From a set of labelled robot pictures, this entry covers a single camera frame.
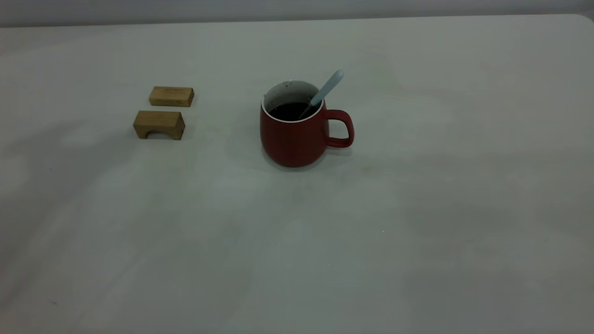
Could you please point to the dark coffee liquid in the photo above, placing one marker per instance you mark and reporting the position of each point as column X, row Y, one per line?
column 285, row 112

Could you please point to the flat wooden block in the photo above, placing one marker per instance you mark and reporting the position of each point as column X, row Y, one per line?
column 171, row 96

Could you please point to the arched wooden block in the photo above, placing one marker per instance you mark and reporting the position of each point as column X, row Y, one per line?
column 160, row 120

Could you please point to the red ceramic mug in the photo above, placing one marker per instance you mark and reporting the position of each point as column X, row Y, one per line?
column 292, row 144

